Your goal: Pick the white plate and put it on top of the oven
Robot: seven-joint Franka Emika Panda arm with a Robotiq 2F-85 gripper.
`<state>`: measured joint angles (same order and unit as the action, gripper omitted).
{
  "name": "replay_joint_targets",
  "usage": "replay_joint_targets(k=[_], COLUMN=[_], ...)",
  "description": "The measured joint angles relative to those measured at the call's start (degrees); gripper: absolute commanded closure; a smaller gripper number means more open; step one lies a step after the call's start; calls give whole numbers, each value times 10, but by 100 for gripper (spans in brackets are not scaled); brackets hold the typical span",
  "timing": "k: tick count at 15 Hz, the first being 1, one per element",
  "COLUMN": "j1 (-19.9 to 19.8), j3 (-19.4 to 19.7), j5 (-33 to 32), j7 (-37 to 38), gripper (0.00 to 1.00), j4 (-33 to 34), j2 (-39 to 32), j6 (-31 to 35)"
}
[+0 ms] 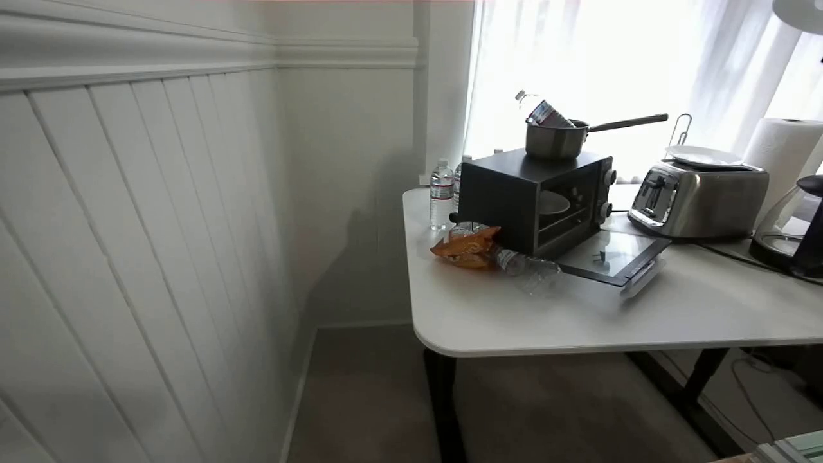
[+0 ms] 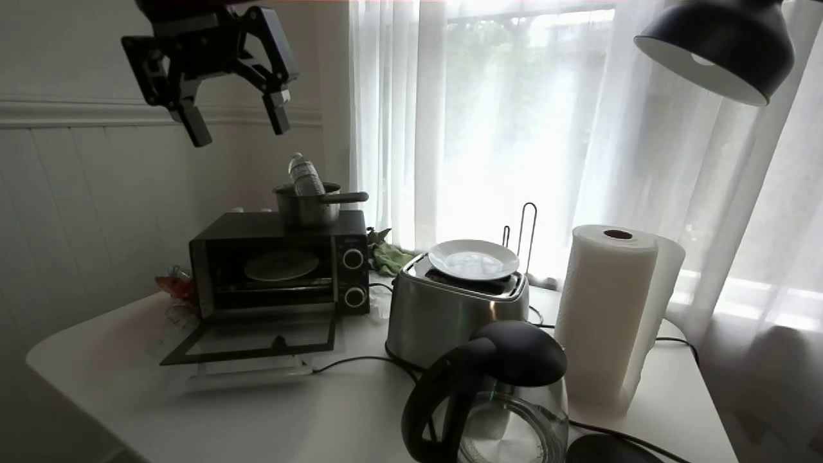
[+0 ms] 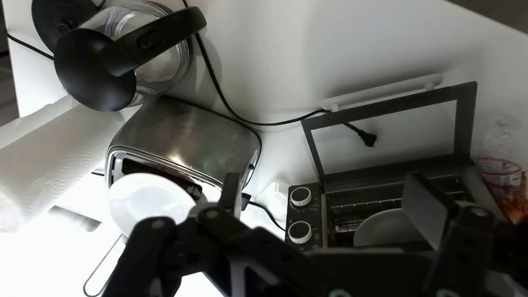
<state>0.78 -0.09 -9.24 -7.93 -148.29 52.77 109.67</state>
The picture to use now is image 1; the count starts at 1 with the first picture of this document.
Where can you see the black table leg frame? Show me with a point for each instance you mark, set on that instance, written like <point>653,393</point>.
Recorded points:
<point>610,410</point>

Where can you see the black toaster oven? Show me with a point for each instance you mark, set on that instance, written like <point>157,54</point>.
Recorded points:
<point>502,190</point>

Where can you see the standing clear water bottle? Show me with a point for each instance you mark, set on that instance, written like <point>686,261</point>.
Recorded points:
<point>440,195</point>

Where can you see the orange snack bag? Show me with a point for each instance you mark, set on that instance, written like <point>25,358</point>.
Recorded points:
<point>469,246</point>

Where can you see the silver bread toaster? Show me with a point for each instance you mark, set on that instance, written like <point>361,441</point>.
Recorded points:
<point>683,200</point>

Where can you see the white sheer curtain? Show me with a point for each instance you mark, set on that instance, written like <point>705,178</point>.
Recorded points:
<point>723,63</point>

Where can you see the small carton in saucepan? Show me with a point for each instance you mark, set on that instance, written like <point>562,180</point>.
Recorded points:
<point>547,115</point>

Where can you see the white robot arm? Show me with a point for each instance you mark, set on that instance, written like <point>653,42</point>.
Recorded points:
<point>800,14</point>

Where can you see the white round plate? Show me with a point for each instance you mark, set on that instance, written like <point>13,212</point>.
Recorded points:
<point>550,204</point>

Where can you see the steel saucepan with black handle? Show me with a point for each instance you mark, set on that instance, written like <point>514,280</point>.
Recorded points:
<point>558,142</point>

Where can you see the black coffee maker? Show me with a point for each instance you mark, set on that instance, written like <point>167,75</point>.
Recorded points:
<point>790,232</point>

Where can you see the white plate on toaster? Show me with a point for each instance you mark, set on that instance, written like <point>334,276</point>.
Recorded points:
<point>705,156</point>

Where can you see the lying clear plastic bottle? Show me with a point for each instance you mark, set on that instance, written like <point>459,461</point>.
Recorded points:
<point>529,272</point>

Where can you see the white paper towel roll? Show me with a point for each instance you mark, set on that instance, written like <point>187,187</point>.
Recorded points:
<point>786,150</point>

